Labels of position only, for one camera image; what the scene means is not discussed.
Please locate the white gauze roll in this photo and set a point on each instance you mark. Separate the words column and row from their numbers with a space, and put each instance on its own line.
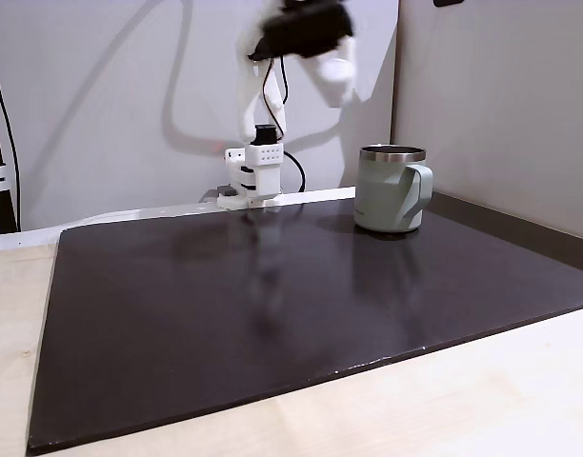
column 338, row 70

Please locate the sage green metal mug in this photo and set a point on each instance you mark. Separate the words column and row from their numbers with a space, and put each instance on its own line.
column 389, row 190

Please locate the black table mat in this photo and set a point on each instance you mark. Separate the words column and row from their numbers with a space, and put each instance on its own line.
column 282, row 314

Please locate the black camera box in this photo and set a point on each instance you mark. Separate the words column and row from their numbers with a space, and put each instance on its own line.
column 306, row 28

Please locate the black wall fixture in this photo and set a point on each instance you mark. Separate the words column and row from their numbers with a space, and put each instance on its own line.
column 448, row 2

